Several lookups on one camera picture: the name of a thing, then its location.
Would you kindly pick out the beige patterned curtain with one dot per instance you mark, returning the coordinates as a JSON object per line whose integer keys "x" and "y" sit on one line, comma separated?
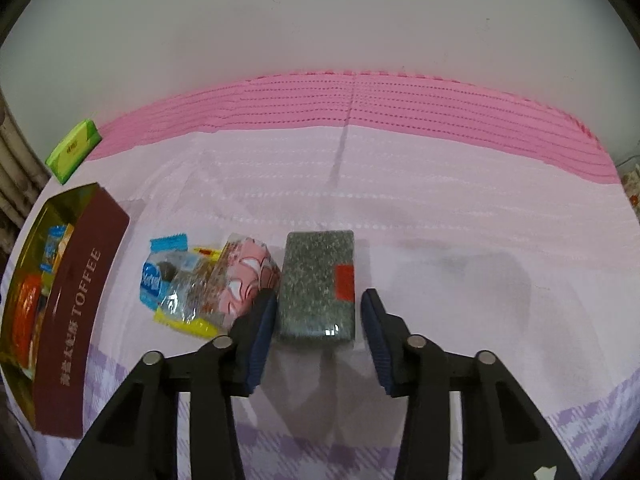
{"x": 17, "y": 175}

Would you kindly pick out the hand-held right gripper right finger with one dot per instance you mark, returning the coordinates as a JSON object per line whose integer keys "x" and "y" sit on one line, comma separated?
{"x": 375, "y": 342}

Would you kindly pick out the gold tin box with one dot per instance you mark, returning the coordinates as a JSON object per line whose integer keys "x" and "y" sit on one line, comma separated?
{"x": 75, "y": 310}

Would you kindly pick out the pink patterned snack packet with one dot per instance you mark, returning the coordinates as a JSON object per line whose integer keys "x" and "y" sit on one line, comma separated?
{"x": 245, "y": 275}

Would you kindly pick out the yellow-edged clear snack packet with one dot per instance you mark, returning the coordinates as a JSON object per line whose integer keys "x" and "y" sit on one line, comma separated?
{"x": 187, "y": 300}

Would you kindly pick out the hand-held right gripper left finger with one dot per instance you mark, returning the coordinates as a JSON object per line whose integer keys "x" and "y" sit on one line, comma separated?
{"x": 260, "y": 342}

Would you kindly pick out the blue candy packet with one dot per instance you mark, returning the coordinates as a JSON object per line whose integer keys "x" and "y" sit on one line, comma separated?
{"x": 152, "y": 280}

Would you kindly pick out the green tissue box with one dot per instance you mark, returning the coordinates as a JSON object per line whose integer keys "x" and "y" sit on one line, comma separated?
{"x": 72, "y": 150}

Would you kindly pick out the grey speckled snack packet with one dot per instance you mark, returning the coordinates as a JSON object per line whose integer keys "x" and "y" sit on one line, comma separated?
{"x": 310, "y": 285}

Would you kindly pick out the red snack packet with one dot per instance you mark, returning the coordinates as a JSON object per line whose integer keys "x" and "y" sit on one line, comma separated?
{"x": 25, "y": 315}

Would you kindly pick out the pink checked blanket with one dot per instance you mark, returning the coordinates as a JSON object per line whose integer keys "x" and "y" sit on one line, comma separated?
{"x": 450, "y": 185}

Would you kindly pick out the patterned cloth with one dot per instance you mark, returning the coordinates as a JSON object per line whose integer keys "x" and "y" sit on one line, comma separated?
{"x": 631, "y": 182}

